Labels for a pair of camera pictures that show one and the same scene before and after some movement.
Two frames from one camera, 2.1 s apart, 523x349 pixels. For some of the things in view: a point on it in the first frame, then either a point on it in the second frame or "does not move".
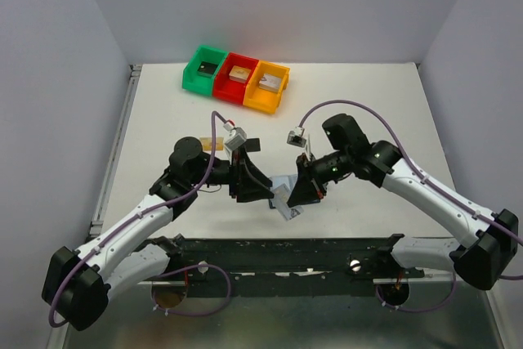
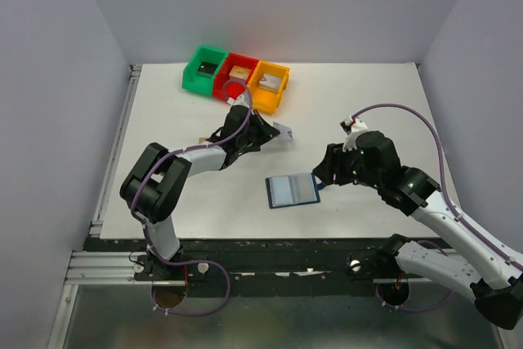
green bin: [199, 71] does not move
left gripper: [246, 181] to [266, 131]
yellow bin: [264, 100] does not move
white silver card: [281, 194] to [284, 131]
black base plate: [283, 269] does not move
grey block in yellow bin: [270, 82] does not move
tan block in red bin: [239, 73] does not move
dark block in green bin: [207, 69] does not move
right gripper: [308, 186] to [324, 171]
